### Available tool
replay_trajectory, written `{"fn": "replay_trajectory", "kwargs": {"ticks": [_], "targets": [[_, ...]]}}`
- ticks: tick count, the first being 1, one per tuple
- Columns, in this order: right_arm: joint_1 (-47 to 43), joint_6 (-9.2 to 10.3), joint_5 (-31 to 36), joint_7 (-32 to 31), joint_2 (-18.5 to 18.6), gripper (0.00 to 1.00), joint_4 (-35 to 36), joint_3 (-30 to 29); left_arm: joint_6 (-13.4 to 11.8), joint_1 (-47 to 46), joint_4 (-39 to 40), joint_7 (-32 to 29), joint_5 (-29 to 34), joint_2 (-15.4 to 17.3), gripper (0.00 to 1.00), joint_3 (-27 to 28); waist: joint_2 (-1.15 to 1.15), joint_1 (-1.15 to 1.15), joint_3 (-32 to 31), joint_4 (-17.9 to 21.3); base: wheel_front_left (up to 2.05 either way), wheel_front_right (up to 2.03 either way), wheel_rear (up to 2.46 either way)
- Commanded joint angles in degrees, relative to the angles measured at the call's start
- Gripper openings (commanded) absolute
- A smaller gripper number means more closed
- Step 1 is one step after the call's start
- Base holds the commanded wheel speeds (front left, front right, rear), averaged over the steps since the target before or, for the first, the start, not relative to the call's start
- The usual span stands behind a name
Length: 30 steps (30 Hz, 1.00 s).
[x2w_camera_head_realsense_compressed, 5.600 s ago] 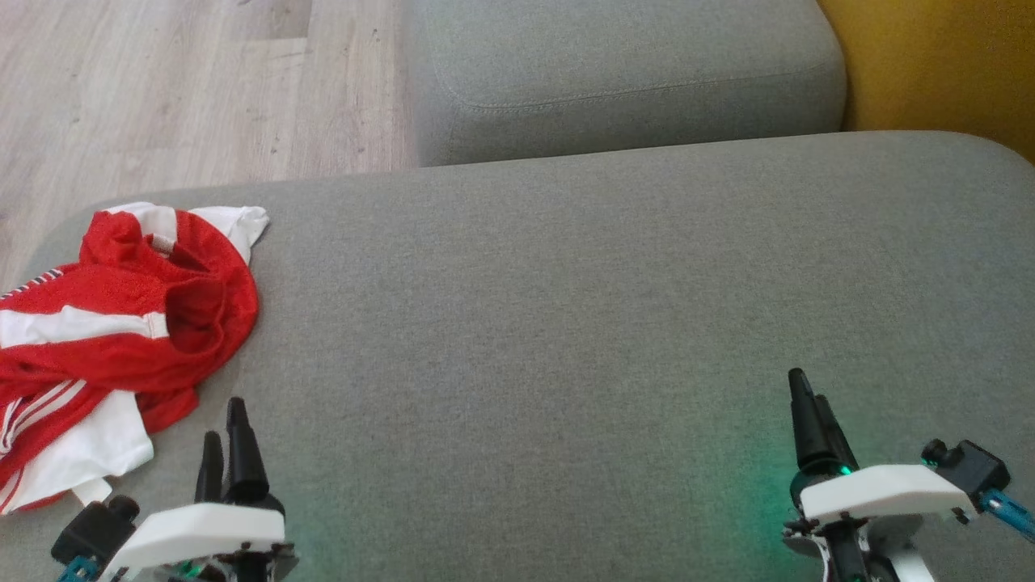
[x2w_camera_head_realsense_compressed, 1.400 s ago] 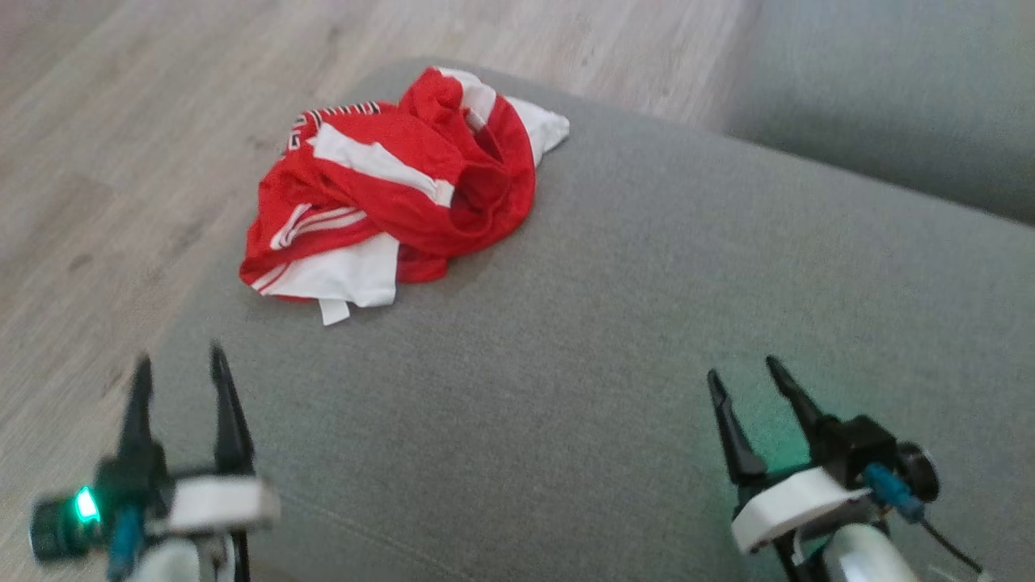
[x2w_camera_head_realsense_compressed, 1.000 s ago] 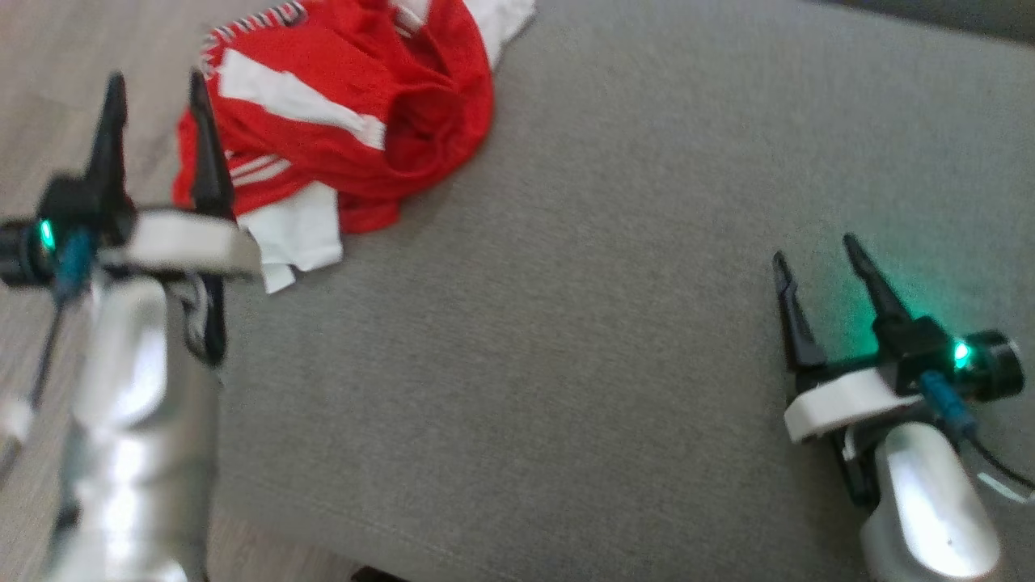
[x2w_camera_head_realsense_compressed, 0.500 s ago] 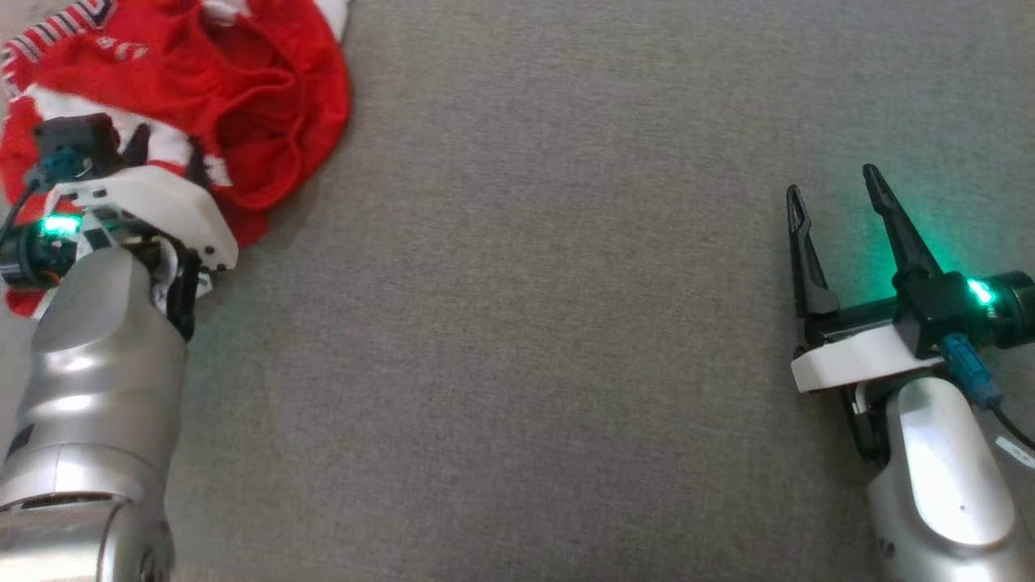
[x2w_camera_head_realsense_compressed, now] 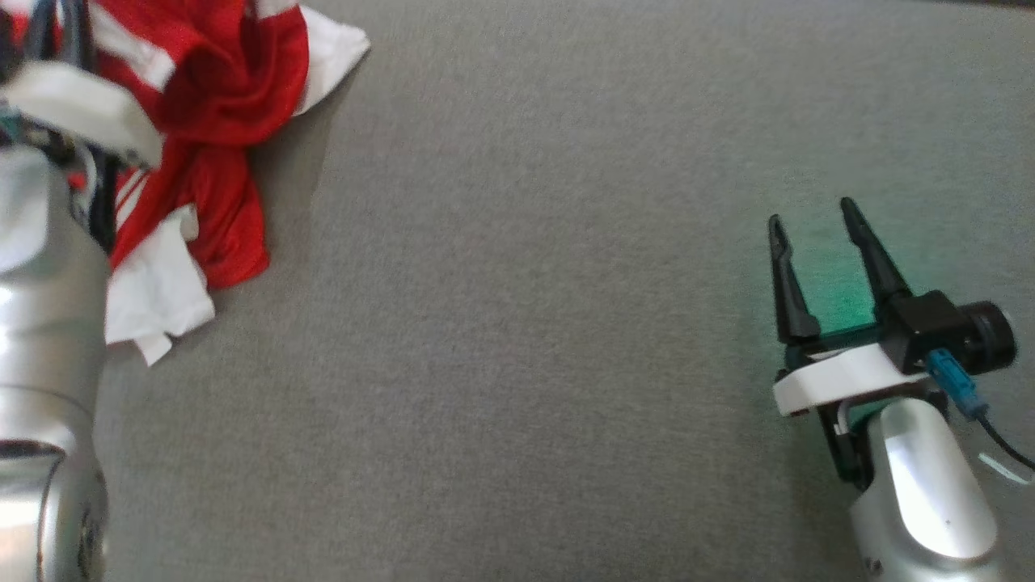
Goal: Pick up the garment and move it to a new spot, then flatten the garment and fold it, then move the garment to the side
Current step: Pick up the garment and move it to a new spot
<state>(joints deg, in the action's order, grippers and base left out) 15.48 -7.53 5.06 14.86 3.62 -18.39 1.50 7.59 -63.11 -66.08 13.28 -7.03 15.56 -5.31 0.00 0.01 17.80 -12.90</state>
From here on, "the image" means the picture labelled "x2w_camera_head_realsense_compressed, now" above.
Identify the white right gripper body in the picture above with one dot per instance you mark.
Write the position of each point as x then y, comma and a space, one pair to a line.
841, 376

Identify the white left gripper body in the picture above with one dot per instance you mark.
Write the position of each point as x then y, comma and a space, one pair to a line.
81, 105

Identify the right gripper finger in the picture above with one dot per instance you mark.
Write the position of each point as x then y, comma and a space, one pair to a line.
792, 307
877, 267

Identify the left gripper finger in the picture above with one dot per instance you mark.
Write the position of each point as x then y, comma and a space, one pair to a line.
40, 28
78, 32

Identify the red and white basketball jersey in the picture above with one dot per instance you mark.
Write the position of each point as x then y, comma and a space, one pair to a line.
218, 89

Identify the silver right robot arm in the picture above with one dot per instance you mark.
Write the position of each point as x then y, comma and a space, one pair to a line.
930, 493

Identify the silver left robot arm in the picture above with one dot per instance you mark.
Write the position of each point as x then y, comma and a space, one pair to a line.
44, 339

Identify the large grey sofa seat cushion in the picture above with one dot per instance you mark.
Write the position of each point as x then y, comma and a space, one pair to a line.
550, 323

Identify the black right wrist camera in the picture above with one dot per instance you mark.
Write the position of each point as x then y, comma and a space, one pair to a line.
946, 327

